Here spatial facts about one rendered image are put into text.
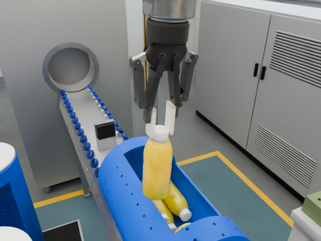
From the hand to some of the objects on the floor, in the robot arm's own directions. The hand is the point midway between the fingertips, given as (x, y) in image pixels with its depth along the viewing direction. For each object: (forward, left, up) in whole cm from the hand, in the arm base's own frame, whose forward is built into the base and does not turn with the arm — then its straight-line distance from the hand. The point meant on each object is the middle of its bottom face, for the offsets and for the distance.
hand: (160, 120), depth 57 cm
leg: (-2, -134, -155) cm, 205 cm away
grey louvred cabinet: (-189, -121, -143) cm, 266 cm away
